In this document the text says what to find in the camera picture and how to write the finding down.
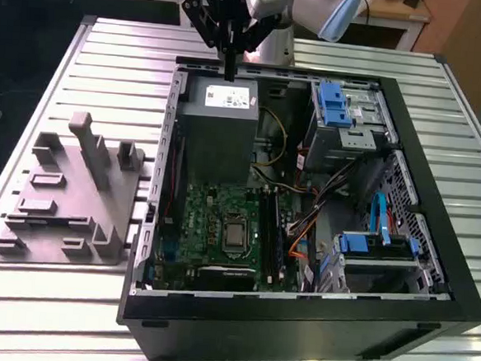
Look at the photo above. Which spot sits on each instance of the blue plastic drive bracket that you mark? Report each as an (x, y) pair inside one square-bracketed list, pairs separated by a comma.
[(332, 112)]

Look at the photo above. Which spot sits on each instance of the grey power supply unit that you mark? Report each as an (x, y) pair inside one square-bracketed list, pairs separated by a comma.
[(218, 146)]

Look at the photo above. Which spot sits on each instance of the metal disk cage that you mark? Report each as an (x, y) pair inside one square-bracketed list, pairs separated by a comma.
[(383, 263)]

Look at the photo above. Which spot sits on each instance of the white motherboard connector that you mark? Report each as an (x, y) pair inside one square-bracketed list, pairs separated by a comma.
[(291, 228)]

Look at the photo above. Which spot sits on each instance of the black RAM slot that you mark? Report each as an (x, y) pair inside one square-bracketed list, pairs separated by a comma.
[(263, 231), (271, 232)]

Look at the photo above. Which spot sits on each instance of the wooden cabinet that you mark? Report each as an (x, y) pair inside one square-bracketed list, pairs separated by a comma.
[(473, 40)]

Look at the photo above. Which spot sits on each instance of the wooden desk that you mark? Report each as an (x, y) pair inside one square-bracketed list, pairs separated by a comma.
[(401, 10)]

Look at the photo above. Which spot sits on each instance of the green motherboard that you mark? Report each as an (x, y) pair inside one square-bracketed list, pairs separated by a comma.
[(199, 210)]

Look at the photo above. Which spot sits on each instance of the grey parts rack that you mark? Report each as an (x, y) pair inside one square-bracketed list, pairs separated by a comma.
[(79, 185)]

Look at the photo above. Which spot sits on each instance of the black PC case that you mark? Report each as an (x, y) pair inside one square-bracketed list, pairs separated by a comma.
[(255, 326)]

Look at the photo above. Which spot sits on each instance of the silver CPU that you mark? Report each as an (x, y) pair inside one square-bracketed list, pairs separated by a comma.
[(235, 235)]

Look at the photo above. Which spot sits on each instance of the hard disk in blue carrier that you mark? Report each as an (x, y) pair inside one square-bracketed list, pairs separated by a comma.
[(353, 243)]

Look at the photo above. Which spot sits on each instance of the metal drive cage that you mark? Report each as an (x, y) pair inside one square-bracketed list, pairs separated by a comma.
[(359, 141)]

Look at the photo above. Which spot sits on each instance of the black graphics card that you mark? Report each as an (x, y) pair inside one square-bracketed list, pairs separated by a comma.
[(225, 276)]

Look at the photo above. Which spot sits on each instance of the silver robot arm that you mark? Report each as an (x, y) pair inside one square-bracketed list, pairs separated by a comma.
[(269, 1)]

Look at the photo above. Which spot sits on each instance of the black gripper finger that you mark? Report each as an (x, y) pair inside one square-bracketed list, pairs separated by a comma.
[(198, 20), (254, 37)]

